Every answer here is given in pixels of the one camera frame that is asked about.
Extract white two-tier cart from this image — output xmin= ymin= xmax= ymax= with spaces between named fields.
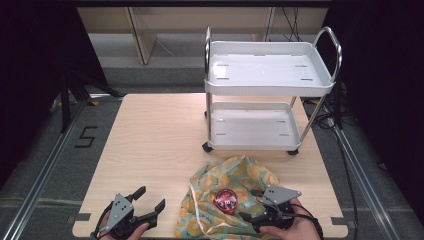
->
xmin=201 ymin=25 xmax=344 ymax=157

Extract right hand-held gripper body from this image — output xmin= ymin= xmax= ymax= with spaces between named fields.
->
xmin=255 ymin=185 xmax=303 ymax=232

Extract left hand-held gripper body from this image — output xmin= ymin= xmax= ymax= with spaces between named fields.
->
xmin=98 ymin=192 xmax=136 ymax=239

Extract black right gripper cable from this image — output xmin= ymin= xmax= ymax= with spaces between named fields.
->
xmin=289 ymin=202 xmax=325 ymax=240

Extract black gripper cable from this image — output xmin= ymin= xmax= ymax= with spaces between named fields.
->
xmin=289 ymin=202 xmax=325 ymax=240
xmin=90 ymin=201 xmax=115 ymax=240

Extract black metal stand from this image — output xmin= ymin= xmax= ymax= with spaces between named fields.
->
xmin=58 ymin=69 xmax=123 ymax=134

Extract person's right hand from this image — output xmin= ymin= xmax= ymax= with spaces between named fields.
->
xmin=259 ymin=197 xmax=320 ymax=240

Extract black floor cables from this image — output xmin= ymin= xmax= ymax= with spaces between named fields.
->
xmin=302 ymin=98 xmax=361 ymax=232

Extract red round can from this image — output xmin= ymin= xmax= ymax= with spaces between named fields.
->
xmin=213 ymin=188 xmax=239 ymax=215

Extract black hanging cables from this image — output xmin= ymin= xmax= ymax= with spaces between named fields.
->
xmin=281 ymin=6 xmax=305 ymax=43

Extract aluminium floor rail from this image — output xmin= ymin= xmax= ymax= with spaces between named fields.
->
xmin=328 ymin=116 xmax=403 ymax=240
xmin=0 ymin=95 xmax=92 ymax=240

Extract yellow floral cloth bag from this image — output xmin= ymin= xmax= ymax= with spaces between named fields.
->
xmin=173 ymin=154 xmax=285 ymax=240

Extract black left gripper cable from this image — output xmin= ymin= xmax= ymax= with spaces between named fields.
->
xmin=90 ymin=201 xmax=115 ymax=240

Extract person's left hand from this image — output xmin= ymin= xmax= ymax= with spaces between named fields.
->
xmin=97 ymin=211 xmax=151 ymax=240

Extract beige wooden furniture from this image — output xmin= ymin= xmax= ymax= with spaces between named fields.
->
xmin=76 ymin=6 xmax=330 ymax=66

